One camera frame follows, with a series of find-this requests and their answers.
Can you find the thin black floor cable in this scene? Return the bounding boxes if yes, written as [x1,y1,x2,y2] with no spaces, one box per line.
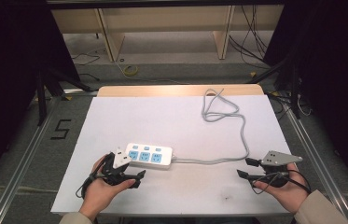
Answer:
[71,51,102,82]

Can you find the yellow coiled cable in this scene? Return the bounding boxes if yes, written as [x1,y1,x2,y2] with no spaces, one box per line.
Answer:
[122,63,139,77]

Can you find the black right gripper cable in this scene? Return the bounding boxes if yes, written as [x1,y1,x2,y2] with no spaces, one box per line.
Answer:
[250,169,313,196]

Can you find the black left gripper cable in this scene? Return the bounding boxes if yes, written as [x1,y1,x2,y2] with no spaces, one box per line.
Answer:
[75,157,109,200]

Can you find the aluminium floor rail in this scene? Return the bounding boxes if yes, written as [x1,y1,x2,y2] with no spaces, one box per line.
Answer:
[281,98,348,224]
[0,95,62,224]

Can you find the black metal stand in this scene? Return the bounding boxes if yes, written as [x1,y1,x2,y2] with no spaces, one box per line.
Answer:
[248,52,302,119]
[35,63,99,126]

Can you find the light wooden desk frame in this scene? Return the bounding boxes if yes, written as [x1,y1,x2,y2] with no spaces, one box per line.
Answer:
[50,4,285,63]

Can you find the bundle of black floor cables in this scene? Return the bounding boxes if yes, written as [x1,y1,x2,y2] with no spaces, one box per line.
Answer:
[228,5,271,67]

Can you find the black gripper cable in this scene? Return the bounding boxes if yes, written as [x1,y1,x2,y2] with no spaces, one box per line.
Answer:
[75,157,109,200]
[250,169,313,196]

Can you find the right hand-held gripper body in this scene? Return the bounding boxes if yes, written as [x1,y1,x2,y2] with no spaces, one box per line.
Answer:
[255,150,304,189]

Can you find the person's right hand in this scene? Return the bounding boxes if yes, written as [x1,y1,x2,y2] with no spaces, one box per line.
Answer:
[253,162,311,216]

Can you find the person's left hand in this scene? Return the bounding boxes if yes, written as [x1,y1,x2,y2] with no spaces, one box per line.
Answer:
[79,154,137,220]

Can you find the grey power strip cable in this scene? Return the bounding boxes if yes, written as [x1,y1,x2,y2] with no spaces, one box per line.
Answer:
[171,88,251,165]

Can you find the white thin cable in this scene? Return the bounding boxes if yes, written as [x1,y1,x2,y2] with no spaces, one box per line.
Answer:
[297,93,313,118]

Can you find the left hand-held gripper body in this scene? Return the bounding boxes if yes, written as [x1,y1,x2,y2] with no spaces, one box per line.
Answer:
[101,147,132,187]

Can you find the black curtain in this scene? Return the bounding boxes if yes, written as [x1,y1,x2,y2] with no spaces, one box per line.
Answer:
[0,0,81,195]
[263,0,348,200]

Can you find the white table cover sheet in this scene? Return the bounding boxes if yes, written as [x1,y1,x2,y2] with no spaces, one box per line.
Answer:
[50,94,293,216]

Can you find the white power strip blue sockets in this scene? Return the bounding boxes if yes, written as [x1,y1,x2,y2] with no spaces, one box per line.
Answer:
[125,142,174,171]

